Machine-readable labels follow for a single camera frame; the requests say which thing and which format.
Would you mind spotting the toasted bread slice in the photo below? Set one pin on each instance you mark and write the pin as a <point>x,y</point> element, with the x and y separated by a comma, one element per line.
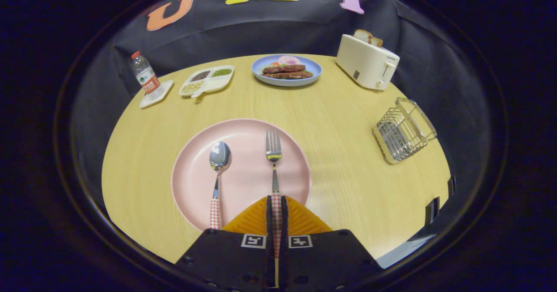
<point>361,35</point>
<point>377,41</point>

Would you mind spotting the plastic water bottle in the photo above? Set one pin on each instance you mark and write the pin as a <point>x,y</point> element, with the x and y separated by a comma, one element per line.
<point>145,76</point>

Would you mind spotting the pink ham slice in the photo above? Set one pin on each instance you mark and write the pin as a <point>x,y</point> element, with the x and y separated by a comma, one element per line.
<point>289,60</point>

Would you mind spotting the pink plate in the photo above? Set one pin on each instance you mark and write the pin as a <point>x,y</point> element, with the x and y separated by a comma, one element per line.
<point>248,174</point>

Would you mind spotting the white toaster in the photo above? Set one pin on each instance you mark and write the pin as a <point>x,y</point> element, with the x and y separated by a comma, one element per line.
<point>365,61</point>

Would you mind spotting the white divided snack tray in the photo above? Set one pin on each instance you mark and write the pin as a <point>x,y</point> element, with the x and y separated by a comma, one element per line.
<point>217,83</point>

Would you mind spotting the white square coaster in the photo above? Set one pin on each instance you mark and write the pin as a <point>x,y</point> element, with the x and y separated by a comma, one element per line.
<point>166,89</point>

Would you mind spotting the blue plate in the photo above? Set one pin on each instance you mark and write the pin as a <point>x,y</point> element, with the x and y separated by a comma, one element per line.
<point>314,69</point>

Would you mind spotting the brown meat patty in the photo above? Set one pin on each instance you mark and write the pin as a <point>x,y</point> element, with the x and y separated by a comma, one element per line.
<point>283,68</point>
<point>291,75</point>

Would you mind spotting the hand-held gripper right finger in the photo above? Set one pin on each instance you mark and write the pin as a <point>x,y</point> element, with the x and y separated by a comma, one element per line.
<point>330,257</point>

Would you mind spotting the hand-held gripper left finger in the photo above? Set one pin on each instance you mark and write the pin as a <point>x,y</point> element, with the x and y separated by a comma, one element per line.
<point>226,257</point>

